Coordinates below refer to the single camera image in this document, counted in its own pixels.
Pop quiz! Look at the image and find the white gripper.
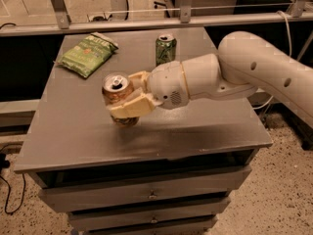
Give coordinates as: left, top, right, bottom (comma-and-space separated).
107, 61, 189, 118

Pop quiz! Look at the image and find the orange soda can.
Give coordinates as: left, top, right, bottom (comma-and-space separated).
102, 72, 139, 127

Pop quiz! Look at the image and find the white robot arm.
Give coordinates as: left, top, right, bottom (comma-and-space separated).
102, 31, 313, 126

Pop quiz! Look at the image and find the green soda can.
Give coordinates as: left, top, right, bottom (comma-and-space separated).
156, 33, 177, 66

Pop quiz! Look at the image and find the green chip bag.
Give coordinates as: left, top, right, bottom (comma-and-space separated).
57, 32, 118, 78

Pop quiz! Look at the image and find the grey drawer cabinet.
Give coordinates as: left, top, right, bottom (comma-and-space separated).
15, 31, 272, 235

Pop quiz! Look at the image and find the black floor cable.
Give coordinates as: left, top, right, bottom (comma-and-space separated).
0, 143, 27, 215

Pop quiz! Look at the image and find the white cable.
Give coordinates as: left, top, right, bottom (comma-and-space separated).
252, 10, 293, 112

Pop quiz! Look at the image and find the metal railing frame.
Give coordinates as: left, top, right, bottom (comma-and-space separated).
0, 0, 313, 36

